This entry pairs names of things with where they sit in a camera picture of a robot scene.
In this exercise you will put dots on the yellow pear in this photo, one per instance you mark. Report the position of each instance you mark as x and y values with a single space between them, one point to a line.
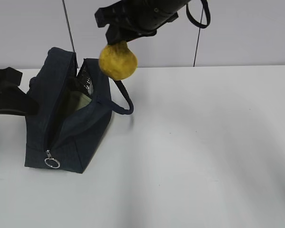
117 61

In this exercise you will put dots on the dark blue zippered lunch bag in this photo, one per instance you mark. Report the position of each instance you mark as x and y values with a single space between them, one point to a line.
57 140

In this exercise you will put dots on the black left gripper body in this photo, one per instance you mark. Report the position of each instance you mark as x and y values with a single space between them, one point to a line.
10 79

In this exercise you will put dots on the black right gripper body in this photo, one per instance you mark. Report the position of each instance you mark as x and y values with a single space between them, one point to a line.
148 15

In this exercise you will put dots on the glass container with green lid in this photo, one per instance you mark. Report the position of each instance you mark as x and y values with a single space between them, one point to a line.
75 100

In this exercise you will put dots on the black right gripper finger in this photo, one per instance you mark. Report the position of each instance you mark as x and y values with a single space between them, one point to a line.
122 32

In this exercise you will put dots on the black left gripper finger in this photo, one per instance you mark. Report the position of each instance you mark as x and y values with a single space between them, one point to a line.
13 101

